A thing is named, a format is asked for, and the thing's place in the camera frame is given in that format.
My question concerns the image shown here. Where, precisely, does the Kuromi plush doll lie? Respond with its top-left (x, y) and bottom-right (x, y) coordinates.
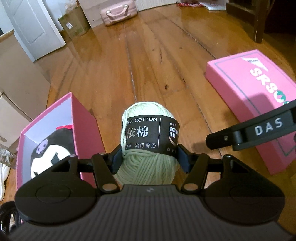
top-left (31, 125), bottom-right (76, 178)

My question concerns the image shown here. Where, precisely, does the red snack wrapper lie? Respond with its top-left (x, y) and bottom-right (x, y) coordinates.
top-left (176, 1), bottom-right (204, 8)

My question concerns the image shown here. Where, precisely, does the green yarn ball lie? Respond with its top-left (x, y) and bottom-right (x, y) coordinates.
top-left (114, 101), bottom-right (180, 186)

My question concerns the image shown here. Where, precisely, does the pink SRSOO box lid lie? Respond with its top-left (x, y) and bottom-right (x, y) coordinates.
top-left (205, 50), bottom-right (295, 175)

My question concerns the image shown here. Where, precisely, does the pink open box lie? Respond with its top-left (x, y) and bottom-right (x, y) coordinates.
top-left (16, 92), bottom-right (105, 187)

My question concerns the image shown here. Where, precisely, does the white paper on floor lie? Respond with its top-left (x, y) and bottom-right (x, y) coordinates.
top-left (201, 3), bottom-right (226, 11)

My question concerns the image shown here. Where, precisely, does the white clog shoe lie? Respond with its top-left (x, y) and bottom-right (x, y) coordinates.
top-left (0, 148), bottom-right (13, 201)

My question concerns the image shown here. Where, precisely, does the beige drawer cabinet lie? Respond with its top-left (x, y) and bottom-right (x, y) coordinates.
top-left (1, 30), bottom-right (50, 149)

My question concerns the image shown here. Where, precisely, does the dark wooden chair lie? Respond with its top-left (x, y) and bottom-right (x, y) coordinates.
top-left (226, 1), bottom-right (295, 43)

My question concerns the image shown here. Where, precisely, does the white door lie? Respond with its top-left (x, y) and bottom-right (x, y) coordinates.
top-left (1, 0), bottom-right (66, 61)

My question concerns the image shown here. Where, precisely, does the cardboard box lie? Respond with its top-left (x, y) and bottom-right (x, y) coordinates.
top-left (58, 6), bottom-right (90, 40)

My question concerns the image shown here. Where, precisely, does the pink small suitcase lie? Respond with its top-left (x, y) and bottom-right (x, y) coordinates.
top-left (100, 0), bottom-right (138, 26)

